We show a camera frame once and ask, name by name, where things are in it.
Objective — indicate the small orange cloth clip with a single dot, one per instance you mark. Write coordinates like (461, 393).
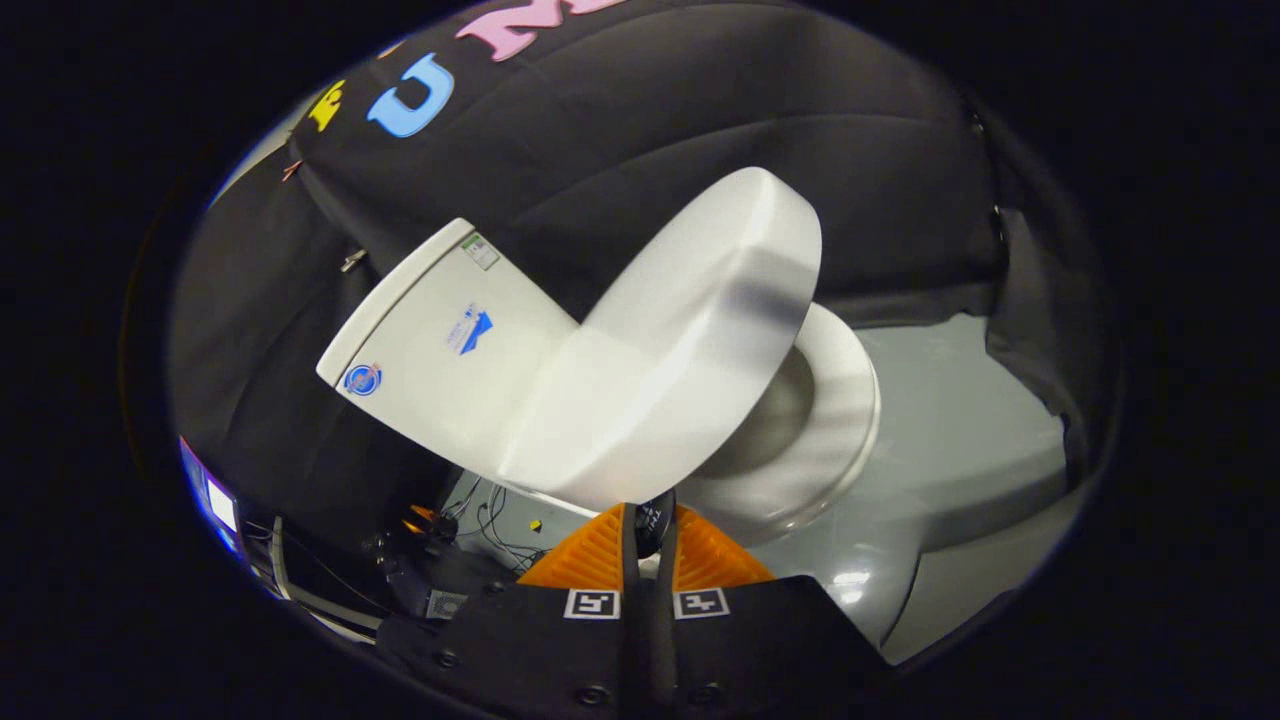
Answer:
(291, 171)

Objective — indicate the chrome metal frame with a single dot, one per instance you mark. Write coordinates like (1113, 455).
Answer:
(300, 585)

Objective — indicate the lit monitor screen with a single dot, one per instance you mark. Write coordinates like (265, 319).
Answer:
(220, 505)

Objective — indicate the white toilet lid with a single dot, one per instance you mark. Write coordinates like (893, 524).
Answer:
(670, 350)

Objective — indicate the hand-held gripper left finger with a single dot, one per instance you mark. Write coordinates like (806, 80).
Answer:
(560, 660)

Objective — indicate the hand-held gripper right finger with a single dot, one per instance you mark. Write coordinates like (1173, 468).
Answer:
(750, 650)

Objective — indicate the black backdrop cloth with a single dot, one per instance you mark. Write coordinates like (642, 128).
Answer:
(620, 130)

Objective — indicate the small silver cloth clip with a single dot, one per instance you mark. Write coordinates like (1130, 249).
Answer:
(352, 261)

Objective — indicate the white toilet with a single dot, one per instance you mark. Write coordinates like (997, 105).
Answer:
(450, 350)

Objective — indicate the small orange object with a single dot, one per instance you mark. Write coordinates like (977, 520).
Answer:
(420, 518)

